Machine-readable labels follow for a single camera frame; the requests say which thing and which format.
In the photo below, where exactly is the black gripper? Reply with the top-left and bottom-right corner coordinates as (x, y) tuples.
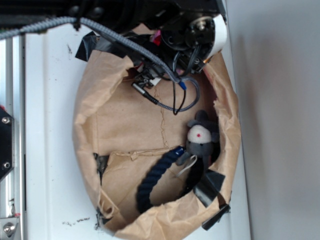
(130, 15), (227, 88)

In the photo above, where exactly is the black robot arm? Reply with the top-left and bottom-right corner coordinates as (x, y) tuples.
(0, 0), (227, 91)

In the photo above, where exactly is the grey plush mouse toy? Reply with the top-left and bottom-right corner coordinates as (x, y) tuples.
(175, 110), (220, 177)

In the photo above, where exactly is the brown paper bag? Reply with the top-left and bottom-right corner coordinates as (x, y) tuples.
(73, 50), (241, 240)

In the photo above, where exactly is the white tray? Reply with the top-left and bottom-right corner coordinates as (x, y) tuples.
(24, 2), (252, 240)

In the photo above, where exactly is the thin black wire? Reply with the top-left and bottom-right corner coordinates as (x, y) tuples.
(172, 44), (201, 116)

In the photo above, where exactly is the grey braided cable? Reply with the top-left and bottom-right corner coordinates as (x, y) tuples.
(0, 16), (201, 112)

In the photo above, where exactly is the dark blue rope loop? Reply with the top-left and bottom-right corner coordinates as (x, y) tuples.
(135, 146), (213, 214)

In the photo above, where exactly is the aluminium frame rail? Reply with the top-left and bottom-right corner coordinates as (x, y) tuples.
(0, 36), (27, 240)

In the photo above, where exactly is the black mounting bracket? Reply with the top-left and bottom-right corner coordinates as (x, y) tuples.
(0, 105), (15, 182)

